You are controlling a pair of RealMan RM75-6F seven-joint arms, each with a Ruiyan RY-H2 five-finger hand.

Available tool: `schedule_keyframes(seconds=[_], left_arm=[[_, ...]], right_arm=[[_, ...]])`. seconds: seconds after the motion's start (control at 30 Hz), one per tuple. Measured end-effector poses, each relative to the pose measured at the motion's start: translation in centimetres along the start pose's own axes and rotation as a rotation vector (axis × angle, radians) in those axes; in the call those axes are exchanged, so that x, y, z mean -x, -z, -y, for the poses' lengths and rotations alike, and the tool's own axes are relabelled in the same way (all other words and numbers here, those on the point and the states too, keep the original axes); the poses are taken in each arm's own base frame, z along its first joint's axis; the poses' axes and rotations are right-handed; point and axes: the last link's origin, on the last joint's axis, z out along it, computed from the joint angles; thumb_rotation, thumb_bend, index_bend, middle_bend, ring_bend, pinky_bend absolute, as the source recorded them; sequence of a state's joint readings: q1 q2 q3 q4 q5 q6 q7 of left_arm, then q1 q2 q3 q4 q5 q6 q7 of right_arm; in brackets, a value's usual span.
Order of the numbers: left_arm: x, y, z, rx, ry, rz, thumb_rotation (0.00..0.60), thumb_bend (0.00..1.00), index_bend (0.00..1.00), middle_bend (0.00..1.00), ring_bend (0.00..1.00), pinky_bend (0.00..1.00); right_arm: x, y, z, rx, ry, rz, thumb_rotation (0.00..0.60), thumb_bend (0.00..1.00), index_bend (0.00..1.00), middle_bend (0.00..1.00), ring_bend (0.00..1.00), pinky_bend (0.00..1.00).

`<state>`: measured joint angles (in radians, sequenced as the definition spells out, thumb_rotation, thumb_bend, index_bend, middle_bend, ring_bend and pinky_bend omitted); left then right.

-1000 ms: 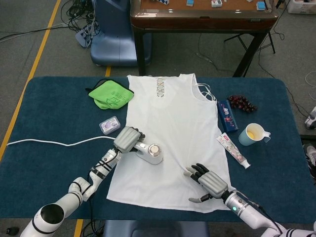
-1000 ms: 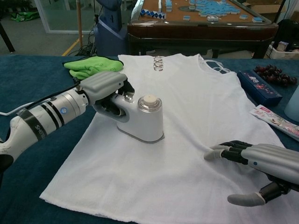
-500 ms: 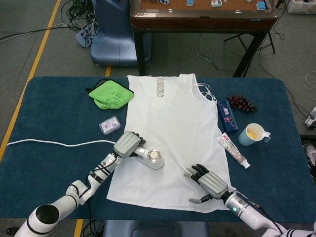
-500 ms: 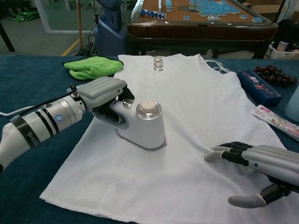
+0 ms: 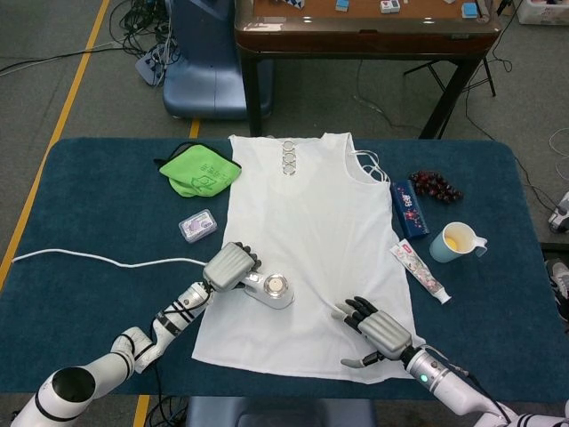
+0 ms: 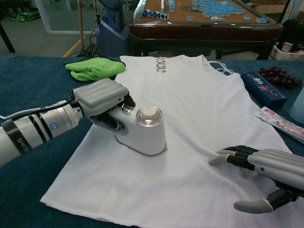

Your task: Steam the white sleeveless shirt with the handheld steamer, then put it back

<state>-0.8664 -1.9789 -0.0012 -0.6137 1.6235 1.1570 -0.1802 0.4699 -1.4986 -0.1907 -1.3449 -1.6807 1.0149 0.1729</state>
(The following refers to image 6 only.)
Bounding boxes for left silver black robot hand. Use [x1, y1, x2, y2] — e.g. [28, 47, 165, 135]
[68, 79, 136, 130]

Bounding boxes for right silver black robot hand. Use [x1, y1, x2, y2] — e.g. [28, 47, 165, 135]
[208, 145, 304, 213]

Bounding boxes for white handheld steam iron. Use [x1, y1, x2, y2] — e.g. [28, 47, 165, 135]
[91, 106, 169, 157]

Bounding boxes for white sleeveless shirt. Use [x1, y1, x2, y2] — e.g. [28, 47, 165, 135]
[39, 54, 304, 228]

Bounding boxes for green microfibre cloth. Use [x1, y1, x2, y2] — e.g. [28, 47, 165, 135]
[63, 57, 126, 82]

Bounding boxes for pink white snack packet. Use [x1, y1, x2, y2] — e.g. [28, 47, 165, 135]
[253, 106, 304, 145]

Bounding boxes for wooden pole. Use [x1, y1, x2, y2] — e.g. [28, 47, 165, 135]
[78, 0, 86, 48]

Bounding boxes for dark blue printed carton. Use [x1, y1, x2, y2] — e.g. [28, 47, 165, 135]
[241, 70, 288, 109]

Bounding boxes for dark red grape bunch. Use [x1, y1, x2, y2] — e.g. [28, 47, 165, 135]
[258, 65, 303, 90]

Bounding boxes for white framed glass partition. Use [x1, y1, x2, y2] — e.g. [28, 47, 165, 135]
[35, 0, 105, 34]

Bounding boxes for blue white snake puzzle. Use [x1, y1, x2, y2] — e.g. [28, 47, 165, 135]
[142, 9, 170, 20]

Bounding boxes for white storage box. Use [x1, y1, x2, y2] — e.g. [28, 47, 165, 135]
[270, 42, 304, 60]

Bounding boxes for black slanted table leg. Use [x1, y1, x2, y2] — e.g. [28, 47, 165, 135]
[0, 20, 16, 55]

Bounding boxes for green bag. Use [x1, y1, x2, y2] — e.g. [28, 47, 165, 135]
[10, 11, 40, 23]

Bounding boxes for brown mahjong table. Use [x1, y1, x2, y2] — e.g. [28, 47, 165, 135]
[129, 0, 285, 60]

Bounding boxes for dark teal table cloth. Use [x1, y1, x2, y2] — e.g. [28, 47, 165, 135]
[0, 55, 304, 228]

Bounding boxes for heap of blue mahjong tiles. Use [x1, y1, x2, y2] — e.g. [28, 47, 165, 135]
[192, 0, 240, 17]

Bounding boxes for brown cardboard box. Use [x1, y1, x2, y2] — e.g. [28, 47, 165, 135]
[247, 0, 293, 15]

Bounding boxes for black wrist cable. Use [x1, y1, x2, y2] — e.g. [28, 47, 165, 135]
[10, 89, 76, 119]

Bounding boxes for black floor cable tangle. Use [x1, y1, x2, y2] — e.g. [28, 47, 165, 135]
[79, 30, 98, 57]

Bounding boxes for light blue handled cup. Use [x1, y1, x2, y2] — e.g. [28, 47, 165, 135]
[288, 86, 304, 125]

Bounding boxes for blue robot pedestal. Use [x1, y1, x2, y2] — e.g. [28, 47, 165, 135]
[95, 0, 133, 57]

